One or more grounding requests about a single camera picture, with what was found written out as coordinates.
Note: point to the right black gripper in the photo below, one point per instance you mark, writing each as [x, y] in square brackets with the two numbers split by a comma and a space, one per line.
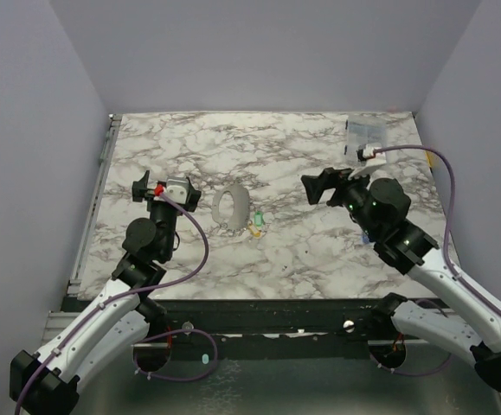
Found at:
[337, 188]

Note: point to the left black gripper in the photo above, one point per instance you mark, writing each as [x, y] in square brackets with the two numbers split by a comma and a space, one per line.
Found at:
[143, 194]

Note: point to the green tagged key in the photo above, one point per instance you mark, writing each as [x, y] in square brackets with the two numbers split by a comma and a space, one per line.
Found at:
[259, 219]

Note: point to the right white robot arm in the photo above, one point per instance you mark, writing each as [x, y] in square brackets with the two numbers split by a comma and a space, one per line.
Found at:
[380, 207]

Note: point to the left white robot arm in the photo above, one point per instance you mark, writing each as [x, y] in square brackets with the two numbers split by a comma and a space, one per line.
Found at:
[50, 380]

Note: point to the clear plastic organizer box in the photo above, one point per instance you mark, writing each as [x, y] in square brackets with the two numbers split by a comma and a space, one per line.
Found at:
[362, 130]

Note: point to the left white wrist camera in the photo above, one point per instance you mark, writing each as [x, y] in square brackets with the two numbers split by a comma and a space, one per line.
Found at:
[175, 189]

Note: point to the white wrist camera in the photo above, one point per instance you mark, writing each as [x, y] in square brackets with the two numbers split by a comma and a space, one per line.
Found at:
[371, 158]
[175, 189]

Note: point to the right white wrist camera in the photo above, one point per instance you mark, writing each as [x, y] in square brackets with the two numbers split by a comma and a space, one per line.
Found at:
[371, 158]

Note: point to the aluminium side rail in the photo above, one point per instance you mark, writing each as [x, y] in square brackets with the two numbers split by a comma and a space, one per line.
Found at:
[104, 163]

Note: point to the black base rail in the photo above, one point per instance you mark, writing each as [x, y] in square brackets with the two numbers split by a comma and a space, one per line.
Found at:
[267, 330]

